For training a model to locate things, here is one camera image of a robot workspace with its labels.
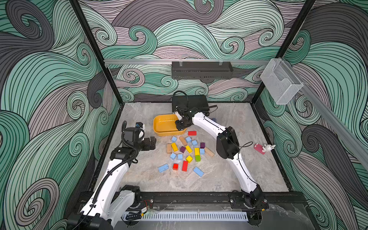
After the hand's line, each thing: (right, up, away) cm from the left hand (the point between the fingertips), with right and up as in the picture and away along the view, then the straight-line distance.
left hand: (147, 138), depth 79 cm
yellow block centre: (+24, -9, +13) cm, 29 cm away
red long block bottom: (+22, -18, +6) cm, 29 cm away
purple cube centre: (+20, -9, +12) cm, 25 cm away
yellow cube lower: (+24, -14, +8) cm, 29 cm away
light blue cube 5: (+14, -12, +8) cm, 21 cm away
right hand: (+17, +5, +19) cm, 26 cm away
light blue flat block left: (+8, -19, +5) cm, 21 cm away
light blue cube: (+14, -4, +15) cm, 21 cm away
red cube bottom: (+16, -18, +5) cm, 24 cm away
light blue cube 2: (+24, -4, +15) cm, 29 cm away
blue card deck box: (+44, +10, +28) cm, 53 cm away
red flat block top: (+27, 0, +22) cm, 35 cm away
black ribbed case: (+22, +24, +43) cm, 54 cm away
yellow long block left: (+15, -8, +13) cm, 21 cm away
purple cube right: (+33, -7, +13) cm, 36 cm away
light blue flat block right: (+29, -20, +3) cm, 36 cm away
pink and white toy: (+71, -9, +9) cm, 73 cm away
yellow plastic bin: (+6, +5, +27) cm, 28 cm away
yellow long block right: (+30, -11, +13) cm, 34 cm away
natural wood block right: (+37, -11, +11) cm, 40 cm away
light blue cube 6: (+19, -13, +8) cm, 24 cm away
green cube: (+30, -15, +10) cm, 35 cm away
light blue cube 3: (+28, -6, +14) cm, 32 cm away
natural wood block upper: (+21, -4, +17) cm, 27 cm away
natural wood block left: (+11, -9, +12) cm, 19 cm away
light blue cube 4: (+33, -10, +11) cm, 36 cm away
